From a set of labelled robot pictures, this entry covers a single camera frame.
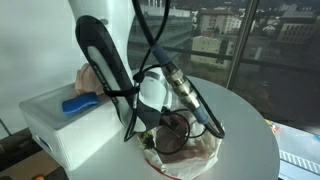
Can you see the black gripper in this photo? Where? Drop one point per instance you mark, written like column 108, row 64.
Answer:
column 170, row 122

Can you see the white plastic bag red print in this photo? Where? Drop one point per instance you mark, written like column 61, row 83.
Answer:
column 200, row 153

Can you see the blue sponge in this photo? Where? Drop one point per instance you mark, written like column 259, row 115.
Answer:
column 80, row 102

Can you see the pale pink cloth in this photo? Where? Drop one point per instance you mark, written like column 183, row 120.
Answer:
column 87, row 80

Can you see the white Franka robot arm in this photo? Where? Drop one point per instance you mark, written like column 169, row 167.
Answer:
column 110, row 50

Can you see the grey window mullion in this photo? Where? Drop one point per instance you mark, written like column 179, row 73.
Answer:
column 241, row 43

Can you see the dark window railing bar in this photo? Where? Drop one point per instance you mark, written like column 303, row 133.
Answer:
column 260, row 61

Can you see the colourful map floor mat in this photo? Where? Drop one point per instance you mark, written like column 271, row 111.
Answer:
column 300, row 150

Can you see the orange round object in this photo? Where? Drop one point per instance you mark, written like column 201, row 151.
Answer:
column 38, row 177

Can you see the yellowish wrist camera box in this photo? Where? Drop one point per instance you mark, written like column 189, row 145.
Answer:
column 146, row 140

